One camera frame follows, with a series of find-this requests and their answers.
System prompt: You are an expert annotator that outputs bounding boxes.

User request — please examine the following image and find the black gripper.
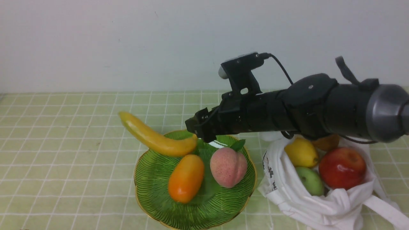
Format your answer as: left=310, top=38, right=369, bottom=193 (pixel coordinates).
left=185, top=90, right=288, bottom=143

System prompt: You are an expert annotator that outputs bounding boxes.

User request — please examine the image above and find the yellow banana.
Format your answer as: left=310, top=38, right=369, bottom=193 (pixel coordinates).
left=118, top=111, right=198, bottom=157

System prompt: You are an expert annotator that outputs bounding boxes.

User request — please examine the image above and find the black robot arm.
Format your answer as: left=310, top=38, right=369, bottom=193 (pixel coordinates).
left=185, top=74, right=408, bottom=143

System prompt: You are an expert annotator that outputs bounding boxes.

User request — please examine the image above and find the brown orange fruit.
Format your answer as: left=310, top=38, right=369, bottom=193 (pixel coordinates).
left=312, top=134, right=340, bottom=152

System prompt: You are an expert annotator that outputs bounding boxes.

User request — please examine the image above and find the white cloth bag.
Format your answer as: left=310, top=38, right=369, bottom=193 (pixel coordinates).
left=258, top=137, right=409, bottom=230

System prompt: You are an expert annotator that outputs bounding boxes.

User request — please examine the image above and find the pink peach with leaf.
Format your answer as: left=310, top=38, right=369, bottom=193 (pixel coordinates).
left=209, top=140, right=247, bottom=189

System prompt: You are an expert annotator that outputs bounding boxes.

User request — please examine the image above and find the orange mango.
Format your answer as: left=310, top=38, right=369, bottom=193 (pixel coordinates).
left=168, top=154, right=205, bottom=204

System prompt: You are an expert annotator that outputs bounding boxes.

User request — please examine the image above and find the green glass plate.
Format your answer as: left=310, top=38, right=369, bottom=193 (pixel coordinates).
left=134, top=135, right=257, bottom=230

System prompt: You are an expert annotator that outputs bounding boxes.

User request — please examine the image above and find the yellow lemon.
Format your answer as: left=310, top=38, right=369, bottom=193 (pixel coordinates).
left=284, top=137, right=319, bottom=168

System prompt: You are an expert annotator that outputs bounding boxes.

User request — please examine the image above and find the green apple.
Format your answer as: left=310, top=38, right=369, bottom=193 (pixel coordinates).
left=295, top=166, right=324, bottom=196

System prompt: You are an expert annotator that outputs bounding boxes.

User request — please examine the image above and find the green checkered tablecloth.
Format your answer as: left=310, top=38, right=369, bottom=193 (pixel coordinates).
left=0, top=87, right=409, bottom=230

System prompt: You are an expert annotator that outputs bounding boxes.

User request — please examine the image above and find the red apple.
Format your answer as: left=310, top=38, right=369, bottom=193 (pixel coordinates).
left=318, top=147, right=367, bottom=190

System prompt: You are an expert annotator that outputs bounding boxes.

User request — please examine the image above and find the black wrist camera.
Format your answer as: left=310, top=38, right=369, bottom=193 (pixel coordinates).
left=218, top=52, right=265, bottom=98

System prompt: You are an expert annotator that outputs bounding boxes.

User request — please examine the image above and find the black camera cable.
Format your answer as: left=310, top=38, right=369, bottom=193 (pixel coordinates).
left=259, top=53, right=294, bottom=85

